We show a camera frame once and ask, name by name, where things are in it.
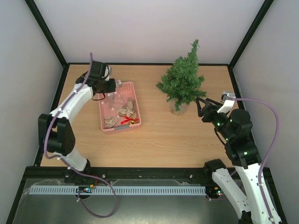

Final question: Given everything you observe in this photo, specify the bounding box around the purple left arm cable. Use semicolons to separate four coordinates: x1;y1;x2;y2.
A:
44;52;117;218

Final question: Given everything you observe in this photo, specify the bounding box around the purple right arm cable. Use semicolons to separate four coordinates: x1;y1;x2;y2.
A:
205;97;280;221

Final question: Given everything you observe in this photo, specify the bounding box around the light blue slotted cable duct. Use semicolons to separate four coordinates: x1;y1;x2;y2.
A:
28;185;206;196

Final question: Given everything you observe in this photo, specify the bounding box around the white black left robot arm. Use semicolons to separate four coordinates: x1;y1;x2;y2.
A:
38;60;116;173

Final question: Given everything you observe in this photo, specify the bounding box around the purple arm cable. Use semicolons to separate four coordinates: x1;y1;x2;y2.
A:
44;52;117;218
205;97;280;221

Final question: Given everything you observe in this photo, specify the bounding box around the clear fairy light string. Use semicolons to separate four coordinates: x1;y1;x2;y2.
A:
100;79;127;112

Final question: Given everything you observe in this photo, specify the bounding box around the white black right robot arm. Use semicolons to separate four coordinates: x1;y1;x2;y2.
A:
196;96;283;224

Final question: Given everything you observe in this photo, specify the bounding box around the black enclosure frame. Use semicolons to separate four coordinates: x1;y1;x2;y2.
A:
4;0;289;224

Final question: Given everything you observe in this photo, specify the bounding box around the pink perforated plastic basket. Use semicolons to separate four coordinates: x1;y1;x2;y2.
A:
97;81;141;134

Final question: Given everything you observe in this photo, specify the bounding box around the small green christmas tree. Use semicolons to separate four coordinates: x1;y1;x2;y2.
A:
156;39;207;112

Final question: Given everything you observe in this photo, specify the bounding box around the wooden heart ornament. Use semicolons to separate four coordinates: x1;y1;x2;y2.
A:
104;116;118;129

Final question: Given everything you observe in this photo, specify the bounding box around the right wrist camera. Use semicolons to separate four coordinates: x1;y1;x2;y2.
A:
221;91;235;103

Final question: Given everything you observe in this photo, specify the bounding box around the gold bell with red ribbon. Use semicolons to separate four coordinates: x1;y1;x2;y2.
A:
121;116;138;125

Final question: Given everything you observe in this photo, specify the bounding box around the wooden tree stump base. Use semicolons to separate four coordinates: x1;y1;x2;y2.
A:
169;99;189;117

